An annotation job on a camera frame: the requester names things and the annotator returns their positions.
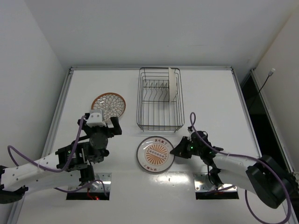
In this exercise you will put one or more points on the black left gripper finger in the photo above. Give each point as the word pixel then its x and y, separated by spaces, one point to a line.
pixel 116 126
pixel 82 123

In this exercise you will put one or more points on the floral plate orange rim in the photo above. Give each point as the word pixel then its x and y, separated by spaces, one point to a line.
pixel 111 104
pixel 172 84

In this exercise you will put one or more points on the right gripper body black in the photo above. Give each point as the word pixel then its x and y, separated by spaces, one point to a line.
pixel 185 147

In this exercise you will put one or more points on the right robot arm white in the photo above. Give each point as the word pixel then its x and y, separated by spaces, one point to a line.
pixel 262 177

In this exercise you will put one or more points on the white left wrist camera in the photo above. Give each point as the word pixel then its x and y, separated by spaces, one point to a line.
pixel 95 118

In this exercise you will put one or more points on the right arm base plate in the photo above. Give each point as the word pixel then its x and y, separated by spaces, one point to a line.
pixel 203 184

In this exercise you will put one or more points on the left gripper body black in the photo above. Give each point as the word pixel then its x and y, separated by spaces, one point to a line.
pixel 116 128

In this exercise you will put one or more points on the grey wire dish rack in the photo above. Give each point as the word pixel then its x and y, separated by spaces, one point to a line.
pixel 154 112

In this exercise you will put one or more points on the white plate orange sunburst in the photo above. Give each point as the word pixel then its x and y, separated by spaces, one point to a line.
pixel 153 154

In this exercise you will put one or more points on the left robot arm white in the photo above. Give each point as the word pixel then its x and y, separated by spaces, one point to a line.
pixel 72 164

